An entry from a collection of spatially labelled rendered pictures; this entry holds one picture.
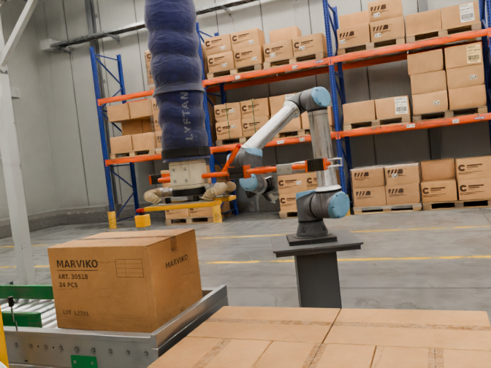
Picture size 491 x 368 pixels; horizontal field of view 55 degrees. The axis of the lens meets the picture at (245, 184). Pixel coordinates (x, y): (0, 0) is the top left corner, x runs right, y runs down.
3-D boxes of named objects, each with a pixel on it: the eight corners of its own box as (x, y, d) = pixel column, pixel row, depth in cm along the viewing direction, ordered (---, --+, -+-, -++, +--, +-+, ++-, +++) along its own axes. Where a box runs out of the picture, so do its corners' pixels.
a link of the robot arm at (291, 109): (293, 90, 281) (220, 158, 249) (307, 86, 271) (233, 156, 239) (302, 106, 285) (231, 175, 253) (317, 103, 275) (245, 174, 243)
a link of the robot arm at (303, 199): (310, 216, 294) (307, 188, 293) (330, 217, 280) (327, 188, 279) (292, 220, 285) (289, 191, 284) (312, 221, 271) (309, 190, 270)
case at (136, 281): (57, 328, 230) (47, 247, 228) (112, 301, 267) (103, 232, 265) (158, 335, 205) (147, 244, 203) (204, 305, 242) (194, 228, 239)
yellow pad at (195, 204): (143, 212, 211) (142, 201, 211) (155, 209, 220) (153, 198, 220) (213, 207, 199) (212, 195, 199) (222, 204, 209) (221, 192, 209)
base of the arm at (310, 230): (294, 234, 293) (292, 218, 292) (324, 231, 293) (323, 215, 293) (299, 239, 274) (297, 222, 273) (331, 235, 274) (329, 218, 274)
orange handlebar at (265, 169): (136, 186, 224) (135, 179, 224) (166, 181, 253) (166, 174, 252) (330, 168, 193) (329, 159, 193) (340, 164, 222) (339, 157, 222)
